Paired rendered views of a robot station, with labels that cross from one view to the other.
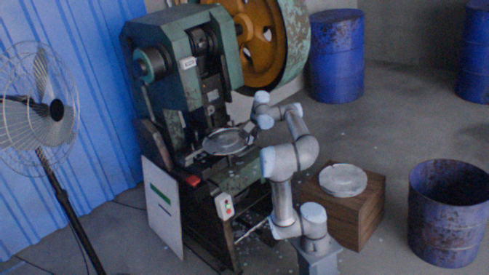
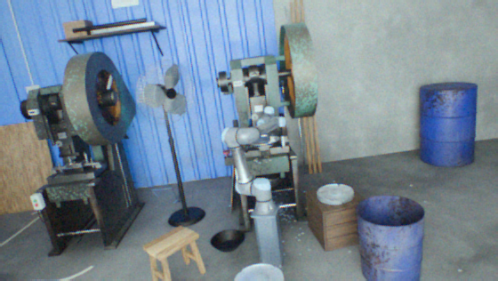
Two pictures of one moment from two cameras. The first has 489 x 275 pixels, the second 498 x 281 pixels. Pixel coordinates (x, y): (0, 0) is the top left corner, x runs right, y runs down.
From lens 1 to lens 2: 168 cm
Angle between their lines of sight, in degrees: 37
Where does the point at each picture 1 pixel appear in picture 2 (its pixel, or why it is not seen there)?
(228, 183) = (251, 164)
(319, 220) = (259, 187)
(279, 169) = (227, 138)
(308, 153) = (242, 133)
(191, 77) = (241, 92)
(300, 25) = (307, 71)
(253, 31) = not seen: hidden behind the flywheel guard
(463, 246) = (381, 266)
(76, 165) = (214, 145)
